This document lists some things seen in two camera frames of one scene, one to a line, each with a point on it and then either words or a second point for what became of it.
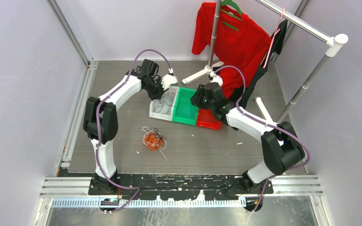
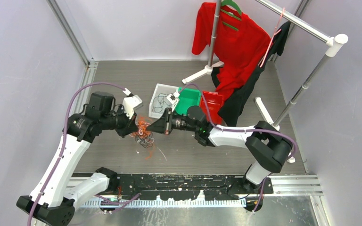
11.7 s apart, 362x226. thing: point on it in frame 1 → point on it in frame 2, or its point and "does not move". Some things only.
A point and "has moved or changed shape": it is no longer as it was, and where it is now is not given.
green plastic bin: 185,111 does not move
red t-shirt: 241,42 does not move
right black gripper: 196,99 → 164,125
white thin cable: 148,130 has moved or changed shape
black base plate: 175,186 does not move
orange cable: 153,142 → 142,124
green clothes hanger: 232,4 does not move
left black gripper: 160,94 → 129,125
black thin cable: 166,100 has moved or changed shape
